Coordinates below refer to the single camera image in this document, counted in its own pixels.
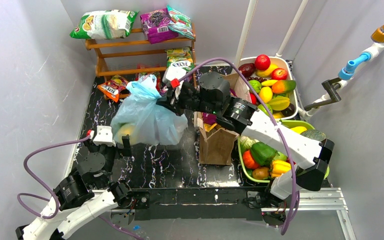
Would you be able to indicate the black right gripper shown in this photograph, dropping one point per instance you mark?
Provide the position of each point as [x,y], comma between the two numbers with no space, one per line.
[172,102]

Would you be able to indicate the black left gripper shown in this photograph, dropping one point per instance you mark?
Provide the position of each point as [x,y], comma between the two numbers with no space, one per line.
[121,144]

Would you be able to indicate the light blue plastic grocery bag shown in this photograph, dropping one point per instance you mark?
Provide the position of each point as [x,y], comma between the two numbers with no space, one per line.
[154,124]

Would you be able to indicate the purple snack bag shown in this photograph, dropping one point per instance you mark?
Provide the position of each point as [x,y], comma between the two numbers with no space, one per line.
[154,25]
[209,119]

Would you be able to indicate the brown paper bag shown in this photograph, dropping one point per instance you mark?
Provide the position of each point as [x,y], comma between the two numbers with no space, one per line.
[215,146]

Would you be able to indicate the yellow snack bag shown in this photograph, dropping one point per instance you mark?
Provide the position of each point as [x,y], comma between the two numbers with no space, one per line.
[209,127]

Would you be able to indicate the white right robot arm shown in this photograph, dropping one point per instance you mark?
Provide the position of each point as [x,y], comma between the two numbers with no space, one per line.
[309,157]

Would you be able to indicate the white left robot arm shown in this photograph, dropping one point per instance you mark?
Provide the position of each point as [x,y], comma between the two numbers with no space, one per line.
[71,204]

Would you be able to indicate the green Fox's candy bag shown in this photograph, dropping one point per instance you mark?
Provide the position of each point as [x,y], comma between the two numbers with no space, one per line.
[180,57]

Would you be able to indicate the orange snack bag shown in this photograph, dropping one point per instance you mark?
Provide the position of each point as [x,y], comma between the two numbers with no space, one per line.
[115,88]

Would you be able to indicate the purple snack bag top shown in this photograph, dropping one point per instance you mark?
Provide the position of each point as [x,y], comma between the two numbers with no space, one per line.
[154,25]

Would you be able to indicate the green red snack bag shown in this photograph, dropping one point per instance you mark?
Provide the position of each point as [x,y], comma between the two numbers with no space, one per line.
[180,23]

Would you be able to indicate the green white chips bag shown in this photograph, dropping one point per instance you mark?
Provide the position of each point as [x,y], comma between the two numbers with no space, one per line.
[105,25]

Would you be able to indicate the wooden snack shelf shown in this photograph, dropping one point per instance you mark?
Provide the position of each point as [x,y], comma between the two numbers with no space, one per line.
[127,57]

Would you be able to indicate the dark red plum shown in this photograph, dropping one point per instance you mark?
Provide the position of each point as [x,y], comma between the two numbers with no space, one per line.
[247,69]

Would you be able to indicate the white garlic cabbage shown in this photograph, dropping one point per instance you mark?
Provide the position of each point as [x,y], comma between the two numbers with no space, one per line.
[246,143]

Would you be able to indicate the lime green apple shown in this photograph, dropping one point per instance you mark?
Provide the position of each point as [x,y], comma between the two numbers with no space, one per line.
[262,108]

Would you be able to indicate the orange tomato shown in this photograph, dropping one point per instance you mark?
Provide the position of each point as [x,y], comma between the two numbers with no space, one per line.
[248,161]

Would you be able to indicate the red apple top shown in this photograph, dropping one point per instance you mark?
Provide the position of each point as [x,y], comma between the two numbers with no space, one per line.
[262,62]

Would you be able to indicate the red apple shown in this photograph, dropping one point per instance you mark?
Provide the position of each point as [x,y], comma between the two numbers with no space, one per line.
[262,62]
[279,74]

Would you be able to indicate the yellow lemon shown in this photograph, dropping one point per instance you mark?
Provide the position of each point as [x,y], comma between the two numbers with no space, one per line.
[266,73]

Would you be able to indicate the green bell pepper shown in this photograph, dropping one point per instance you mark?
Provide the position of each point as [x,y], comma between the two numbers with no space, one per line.
[262,153]

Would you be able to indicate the green vegetable basket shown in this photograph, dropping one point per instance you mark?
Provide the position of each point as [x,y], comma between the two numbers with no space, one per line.
[295,125]

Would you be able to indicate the yellow green starfruit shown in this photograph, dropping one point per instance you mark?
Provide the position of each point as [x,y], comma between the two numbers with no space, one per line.
[279,103]

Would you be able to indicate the mango orange green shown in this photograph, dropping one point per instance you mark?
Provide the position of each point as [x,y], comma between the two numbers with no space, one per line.
[283,86]

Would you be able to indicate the red apple right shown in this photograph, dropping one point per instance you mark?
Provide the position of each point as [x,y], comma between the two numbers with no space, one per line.
[279,74]

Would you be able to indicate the brown kiwi potato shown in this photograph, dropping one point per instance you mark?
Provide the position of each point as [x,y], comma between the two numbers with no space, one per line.
[261,173]

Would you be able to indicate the yellow bell pepper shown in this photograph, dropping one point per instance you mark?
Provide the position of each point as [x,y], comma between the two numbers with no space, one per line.
[279,167]

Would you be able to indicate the white pipe left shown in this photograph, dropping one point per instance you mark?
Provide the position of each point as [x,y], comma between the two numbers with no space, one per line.
[252,5]

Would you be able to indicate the white pipe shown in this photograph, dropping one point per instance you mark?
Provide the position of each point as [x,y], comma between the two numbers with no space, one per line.
[252,5]
[291,28]

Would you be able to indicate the green netted melon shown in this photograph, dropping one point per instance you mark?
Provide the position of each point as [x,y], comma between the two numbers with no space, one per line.
[314,134]

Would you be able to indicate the white pipe right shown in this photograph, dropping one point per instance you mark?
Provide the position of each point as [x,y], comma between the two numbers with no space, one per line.
[291,28]

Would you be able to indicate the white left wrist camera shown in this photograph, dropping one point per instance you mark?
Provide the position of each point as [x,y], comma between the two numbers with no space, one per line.
[103,135]

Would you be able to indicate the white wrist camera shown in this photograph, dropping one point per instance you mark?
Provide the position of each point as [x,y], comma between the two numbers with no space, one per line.
[171,78]
[103,135]

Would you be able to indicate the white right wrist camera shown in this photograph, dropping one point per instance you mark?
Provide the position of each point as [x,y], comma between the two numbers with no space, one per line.
[171,78]

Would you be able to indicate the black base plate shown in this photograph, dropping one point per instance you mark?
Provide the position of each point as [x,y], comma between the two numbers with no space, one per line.
[202,203]

